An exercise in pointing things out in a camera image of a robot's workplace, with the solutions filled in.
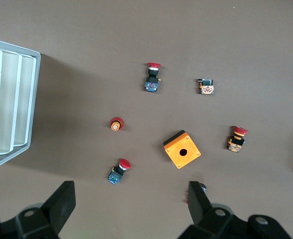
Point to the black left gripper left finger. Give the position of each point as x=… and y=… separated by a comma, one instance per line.
x=61, y=204

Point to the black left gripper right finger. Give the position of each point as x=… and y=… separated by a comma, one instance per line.
x=198, y=209

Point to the red dome pushbutton blue block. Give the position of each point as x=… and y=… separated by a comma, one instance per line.
x=118, y=171

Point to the red button orange block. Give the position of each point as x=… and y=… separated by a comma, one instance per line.
x=236, y=140

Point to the red orange button head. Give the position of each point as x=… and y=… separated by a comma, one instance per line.
x=116, y=124

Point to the grey slotted tray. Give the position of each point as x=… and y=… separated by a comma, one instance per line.
x=5, y=104

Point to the orange black contact block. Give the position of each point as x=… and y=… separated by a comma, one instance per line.
x=206, y=87

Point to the wide red mushroom emergency button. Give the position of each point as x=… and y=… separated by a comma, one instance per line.
x=152, y=78

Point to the orange button enclosure box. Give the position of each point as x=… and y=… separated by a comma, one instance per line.
x=182, y=149

